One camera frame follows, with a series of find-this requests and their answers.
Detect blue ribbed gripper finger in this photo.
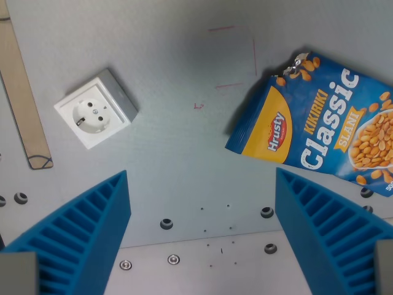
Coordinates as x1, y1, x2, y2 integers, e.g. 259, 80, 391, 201
0, 170, 133, 295
274, 167, 393, 295

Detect blue peanut snack bag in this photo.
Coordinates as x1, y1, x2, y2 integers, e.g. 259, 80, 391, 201
225, 51, 393, 199

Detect light wooden strip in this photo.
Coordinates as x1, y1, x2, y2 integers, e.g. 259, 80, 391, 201
0, 0, 54, 170

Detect white wall power socket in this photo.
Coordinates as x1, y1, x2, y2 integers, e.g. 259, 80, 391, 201
53, 68, 139, 151

